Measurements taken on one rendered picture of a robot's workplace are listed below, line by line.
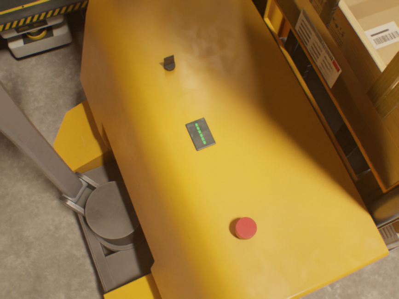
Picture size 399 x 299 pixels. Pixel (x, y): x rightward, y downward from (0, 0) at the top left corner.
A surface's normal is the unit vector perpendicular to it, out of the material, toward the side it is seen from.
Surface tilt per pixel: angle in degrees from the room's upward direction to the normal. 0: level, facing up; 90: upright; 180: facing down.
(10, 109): 90
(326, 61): 90
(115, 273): 0
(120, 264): 0
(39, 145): 90
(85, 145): 22
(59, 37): 90
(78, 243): 0
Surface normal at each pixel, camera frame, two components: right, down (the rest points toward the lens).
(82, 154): -0.32, -0.18
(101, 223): 0.02, -0.34
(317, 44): -0.92, 0.36
